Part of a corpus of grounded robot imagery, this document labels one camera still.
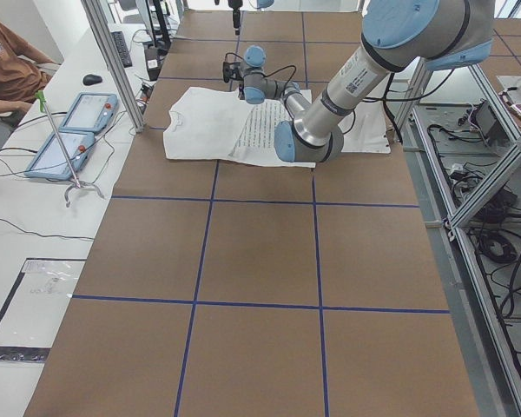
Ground black computer mouse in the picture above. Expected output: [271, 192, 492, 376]
[82, 74, 102, 86]

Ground aluminium frame post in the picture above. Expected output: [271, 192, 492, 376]
[81, 0, 144, 133]

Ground seated person in brown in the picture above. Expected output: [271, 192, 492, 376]
[0, 23, 54, 127]

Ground white long-sleeve printed shirt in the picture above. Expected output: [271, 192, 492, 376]
[163, 87, 315, 168]

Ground black keyboard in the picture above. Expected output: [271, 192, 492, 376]
[111, 31, 133, 68]

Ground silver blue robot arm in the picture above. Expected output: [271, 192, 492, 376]
[228, 0, 274, 35]
[222, 1, 495, 162]

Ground blue teach pendant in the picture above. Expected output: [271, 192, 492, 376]
[24, 131, 95, 181]
[59, 92, 118, 134]

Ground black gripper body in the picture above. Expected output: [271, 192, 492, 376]
[228, 0, 243, 13]
[222, 61, 243, 83]

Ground lower blue teach pendant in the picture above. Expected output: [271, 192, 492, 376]
[24, 131, 95, 181]

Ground clear plastic bag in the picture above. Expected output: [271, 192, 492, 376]
[0, 258, 85, 363]

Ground metal stand with green clip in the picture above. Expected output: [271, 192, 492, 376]
[34, 89, 107, 209]

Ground upper blue teach pendant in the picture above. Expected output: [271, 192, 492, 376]
[59, 92, 118, 134]

